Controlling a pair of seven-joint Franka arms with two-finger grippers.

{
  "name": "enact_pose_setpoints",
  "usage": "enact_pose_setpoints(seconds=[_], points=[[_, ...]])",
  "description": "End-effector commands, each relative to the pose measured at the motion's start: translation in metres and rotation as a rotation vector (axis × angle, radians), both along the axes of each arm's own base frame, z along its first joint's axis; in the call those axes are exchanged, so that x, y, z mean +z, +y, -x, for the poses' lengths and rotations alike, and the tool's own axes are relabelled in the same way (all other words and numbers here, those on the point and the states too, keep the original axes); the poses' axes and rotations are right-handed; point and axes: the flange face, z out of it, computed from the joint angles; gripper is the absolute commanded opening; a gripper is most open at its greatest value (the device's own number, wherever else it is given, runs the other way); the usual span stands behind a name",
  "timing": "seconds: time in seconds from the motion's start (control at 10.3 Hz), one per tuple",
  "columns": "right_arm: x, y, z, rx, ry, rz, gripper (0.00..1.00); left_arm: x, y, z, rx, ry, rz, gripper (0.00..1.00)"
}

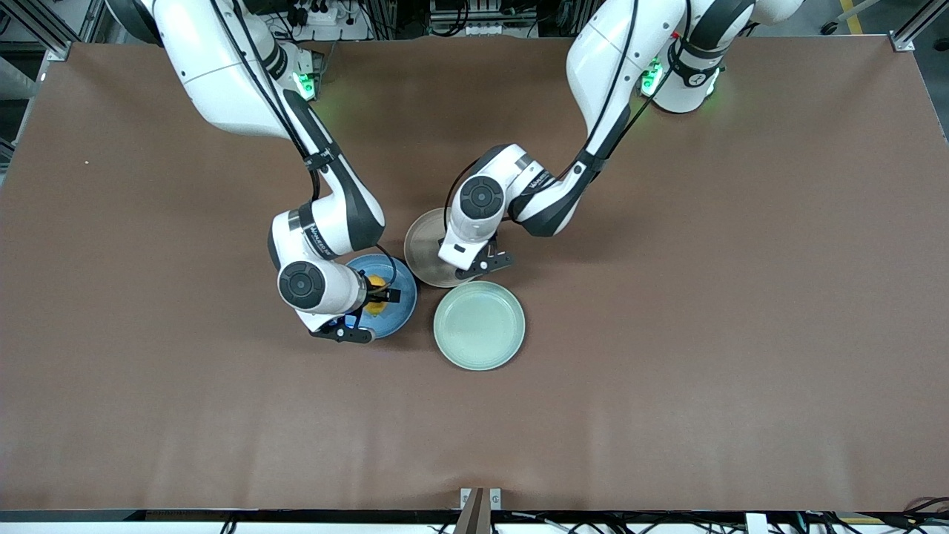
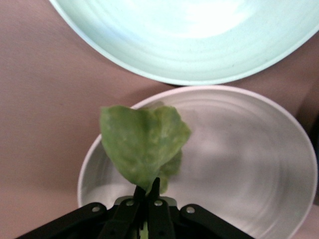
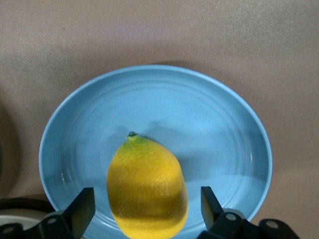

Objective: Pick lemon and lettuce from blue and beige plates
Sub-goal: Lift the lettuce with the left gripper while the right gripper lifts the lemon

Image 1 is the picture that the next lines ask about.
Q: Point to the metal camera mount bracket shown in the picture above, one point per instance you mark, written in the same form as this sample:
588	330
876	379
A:
480	508

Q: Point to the white power strip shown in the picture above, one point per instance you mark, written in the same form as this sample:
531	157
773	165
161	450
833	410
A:
320	15

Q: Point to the blue plate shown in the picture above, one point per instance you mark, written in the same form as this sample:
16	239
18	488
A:
397	315

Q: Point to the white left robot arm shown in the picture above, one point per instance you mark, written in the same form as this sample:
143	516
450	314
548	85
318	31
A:
615	52

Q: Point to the light green plate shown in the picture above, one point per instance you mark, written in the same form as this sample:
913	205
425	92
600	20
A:
479	326

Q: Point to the aluminium frame rail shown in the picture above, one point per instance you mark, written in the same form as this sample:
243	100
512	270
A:
55	30
908	33

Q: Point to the beige plate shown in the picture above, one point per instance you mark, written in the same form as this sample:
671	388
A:
424	252

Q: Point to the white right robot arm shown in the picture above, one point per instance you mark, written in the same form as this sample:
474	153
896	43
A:
222	74

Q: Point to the yellow lemon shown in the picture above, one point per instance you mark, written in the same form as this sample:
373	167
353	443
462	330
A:
379	306

